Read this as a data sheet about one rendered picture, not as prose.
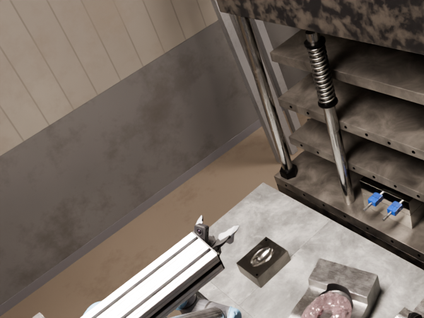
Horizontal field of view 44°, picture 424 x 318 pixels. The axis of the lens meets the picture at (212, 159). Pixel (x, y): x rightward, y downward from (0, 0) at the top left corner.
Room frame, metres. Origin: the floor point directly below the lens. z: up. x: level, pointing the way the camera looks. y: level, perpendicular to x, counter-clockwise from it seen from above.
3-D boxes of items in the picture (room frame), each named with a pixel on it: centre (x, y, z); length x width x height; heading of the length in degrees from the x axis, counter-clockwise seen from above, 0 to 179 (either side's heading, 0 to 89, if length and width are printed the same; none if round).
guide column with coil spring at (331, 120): (1.87, -0.56, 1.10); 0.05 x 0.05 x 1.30
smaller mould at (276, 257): (1.67, -0.04, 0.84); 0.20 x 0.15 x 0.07; 115
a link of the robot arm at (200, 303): (1.15, 0.24, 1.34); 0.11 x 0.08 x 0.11; 48
